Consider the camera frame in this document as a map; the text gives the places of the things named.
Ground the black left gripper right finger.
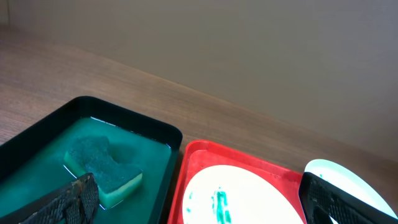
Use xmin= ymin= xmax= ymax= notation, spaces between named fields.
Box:
xmin=298 ymin=172 xmax=397 ymax=224

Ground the green yellow scrub sponge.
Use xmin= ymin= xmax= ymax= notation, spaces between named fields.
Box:
xmin=63 ymin=136 xmax=143 ymax=209

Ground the black tray with green water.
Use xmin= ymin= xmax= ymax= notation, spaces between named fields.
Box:
xmin=1 ymin=96 xmax=182 ymax=223

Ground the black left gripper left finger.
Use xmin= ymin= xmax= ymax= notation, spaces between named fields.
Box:
xmin=1 ymin=173 xmax=100 ymax=224

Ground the red plastic tray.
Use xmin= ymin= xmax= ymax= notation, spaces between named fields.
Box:
xmin=167 ymin=140 xmax=307 ymax=224

